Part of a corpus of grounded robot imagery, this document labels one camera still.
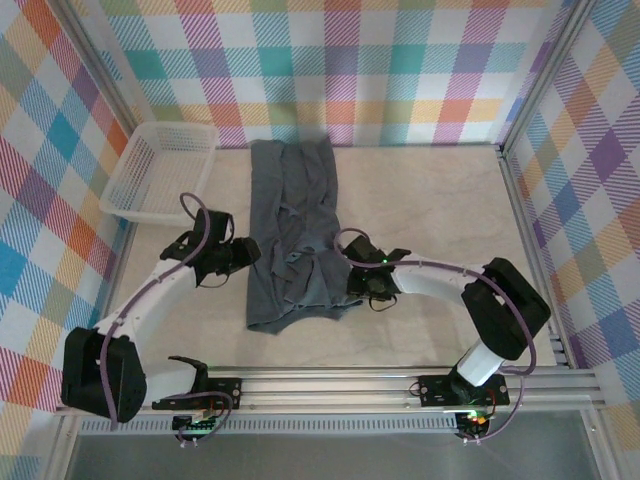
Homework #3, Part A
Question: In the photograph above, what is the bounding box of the grey slotted cable duct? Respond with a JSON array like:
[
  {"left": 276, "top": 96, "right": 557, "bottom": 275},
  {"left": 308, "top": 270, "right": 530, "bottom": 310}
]
[{"left": 79, "top": 417, "right": 461, "bottom": 435}]

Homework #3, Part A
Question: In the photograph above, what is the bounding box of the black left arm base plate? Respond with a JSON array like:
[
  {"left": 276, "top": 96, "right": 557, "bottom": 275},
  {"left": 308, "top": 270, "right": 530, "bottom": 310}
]
[{"left": 149, "top": 377, "right": 245, "bottom": 412}]

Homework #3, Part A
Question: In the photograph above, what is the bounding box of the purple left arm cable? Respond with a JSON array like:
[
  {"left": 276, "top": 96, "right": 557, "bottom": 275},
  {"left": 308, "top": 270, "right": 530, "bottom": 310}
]
[{"left": 99, "top": 191, "right": 237, "bottom": 446}]

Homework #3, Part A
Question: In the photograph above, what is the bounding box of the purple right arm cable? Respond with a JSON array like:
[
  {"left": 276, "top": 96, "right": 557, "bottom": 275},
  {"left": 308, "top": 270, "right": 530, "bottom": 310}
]
[{"left": 333, "top": 227, "right": 539, "bottom": 445}]

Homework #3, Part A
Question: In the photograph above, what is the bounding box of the aluminium frame post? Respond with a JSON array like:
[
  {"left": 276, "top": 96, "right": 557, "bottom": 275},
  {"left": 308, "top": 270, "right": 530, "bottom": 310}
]
[
  {"left": 497, "top": 0, "right": 601, "bottom": 156},
  {"left": 43, "top": 417, "right": 84, "bottom": 480},
  {"left": 579, "top": 407, "right": 619, "bottom": 480},
  {"left": 57, "top": 0, "right": 145, "bottom": 146}
]

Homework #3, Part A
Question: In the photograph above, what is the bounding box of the left controller circuit board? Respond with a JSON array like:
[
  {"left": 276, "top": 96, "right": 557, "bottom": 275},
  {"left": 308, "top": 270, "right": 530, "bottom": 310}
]
[{"left": 172, "top": 413, "right": 221, "bottom": 436}]

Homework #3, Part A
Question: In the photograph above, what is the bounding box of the aluminium table side rail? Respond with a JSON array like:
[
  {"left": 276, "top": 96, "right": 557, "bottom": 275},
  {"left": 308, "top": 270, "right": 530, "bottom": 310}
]
[
  {"left": 498, "top": 143, "right": 575, "bottom": 370},
  {"left": 93, "top": 219, "right": 139, "bottom": 341}
]

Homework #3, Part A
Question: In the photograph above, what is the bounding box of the grey t-shirt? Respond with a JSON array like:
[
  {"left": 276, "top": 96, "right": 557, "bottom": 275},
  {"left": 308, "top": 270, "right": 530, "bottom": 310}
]
[{"left": 244, "top": 138, "right": 365, "bottom": 336}]

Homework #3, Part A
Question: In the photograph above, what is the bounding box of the right controller circuit board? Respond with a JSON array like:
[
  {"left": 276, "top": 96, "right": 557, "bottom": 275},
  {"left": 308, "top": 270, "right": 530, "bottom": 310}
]
[{"left": 457, "top": 409, "right": 496, "bottom": 432}]

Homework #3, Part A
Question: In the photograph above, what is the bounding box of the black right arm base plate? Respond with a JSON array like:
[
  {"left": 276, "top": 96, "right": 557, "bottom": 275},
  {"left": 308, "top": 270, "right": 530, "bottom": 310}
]
[{"left": 418, "top": 374, "right": 510, "bottom": 409}]

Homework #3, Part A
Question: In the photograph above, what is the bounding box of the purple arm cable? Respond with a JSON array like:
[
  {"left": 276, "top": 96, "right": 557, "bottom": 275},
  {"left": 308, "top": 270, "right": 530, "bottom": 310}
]
[
  {"left": 333, "top": 227, "right": 539, "bottom": 445},
  {"left": 99, "top": 191, "right": 237, "bottom": 446}
]

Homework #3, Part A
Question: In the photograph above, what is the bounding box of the controller circuit board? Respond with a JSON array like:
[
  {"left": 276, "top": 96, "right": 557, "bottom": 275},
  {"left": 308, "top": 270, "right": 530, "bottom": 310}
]
[
  {"left": 457, "top": 409, "right": 496, "bottom": 432},
  {"left": 172, "top": 413, "right": 221, "bottom": 436}
]

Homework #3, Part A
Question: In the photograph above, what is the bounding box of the white plastic mesh basket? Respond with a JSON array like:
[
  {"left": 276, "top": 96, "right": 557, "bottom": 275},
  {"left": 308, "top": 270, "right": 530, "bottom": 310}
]
[{"left": 98, "top": 122, "right": 221, "bottom": 226}]

